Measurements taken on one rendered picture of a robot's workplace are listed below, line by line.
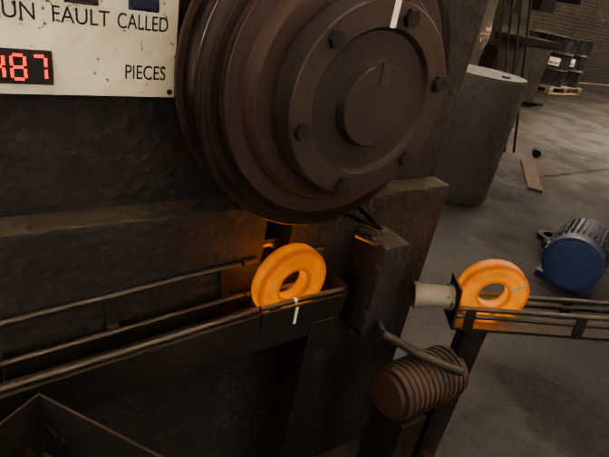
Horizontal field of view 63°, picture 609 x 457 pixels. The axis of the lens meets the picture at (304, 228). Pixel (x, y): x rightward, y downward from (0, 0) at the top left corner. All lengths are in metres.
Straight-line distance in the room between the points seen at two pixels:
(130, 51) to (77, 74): 0.08
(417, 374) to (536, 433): 0.92
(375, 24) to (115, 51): 0.36
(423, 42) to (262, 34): 0.23
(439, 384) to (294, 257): 0.48
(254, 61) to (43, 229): 0.39
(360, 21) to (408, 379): 0.76
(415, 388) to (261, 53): 0.78
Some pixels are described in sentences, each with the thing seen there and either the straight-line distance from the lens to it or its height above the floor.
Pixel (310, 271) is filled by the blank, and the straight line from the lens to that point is 0.96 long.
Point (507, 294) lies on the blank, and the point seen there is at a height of 0.71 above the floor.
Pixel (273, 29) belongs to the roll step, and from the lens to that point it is 0.67.
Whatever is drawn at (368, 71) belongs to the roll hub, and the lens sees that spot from 0.70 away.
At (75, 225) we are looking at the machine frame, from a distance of 0.82.
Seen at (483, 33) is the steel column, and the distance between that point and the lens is 5.13.
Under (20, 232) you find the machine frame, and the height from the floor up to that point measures 0.87.
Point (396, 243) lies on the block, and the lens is 1.05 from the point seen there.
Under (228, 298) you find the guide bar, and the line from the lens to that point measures 0.95.
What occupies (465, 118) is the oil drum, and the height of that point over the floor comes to 0.60.
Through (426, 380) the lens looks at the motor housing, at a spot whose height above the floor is 0.52.
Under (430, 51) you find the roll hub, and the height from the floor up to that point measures 1.19.
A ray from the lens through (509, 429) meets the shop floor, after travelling 1.98.
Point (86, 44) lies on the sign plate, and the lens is 0.77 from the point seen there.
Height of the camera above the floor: 1.26
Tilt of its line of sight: 27 degrees down
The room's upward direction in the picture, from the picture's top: 11 degrees clockwise
